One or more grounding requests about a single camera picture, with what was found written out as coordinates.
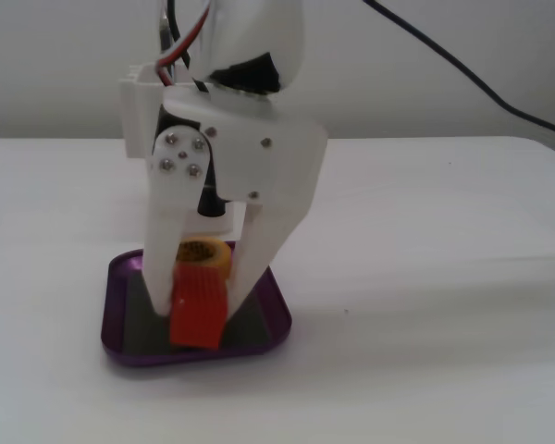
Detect white fixed gripper finger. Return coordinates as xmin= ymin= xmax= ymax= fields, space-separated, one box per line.
xmin=225 ymin=198 xmax=314 ymax=321

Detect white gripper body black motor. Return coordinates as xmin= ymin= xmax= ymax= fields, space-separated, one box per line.
xmin=158 ymin=86 xmax=328 ymax=205

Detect white moving gripper finger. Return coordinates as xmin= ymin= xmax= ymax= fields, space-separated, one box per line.
xmin=144 ymin=129 xmax=213 ymax=318

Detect red cube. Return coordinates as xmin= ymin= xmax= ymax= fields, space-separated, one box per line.
xmin=167 ymin=260 xmax=230 ymax=351

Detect white square plastic box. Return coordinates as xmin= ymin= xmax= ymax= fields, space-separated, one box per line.
xmin=117 ymin=64 xmax=244 ymax=233

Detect yellow tape roll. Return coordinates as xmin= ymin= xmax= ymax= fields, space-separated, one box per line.
xmin=175 ymin=237 xmax=233 ymax=281

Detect purple rectangular tray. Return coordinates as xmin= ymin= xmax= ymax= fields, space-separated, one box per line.
xmin=100 ymin=240 xmax=293 ymax=369

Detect red and black servo wires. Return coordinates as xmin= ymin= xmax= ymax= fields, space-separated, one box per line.
xmin=154 ymin=0 xmax=215 ymax=93

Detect long black cable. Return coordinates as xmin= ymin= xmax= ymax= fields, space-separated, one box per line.
xmin=362 ymin=0 xmax=555 ymax=141

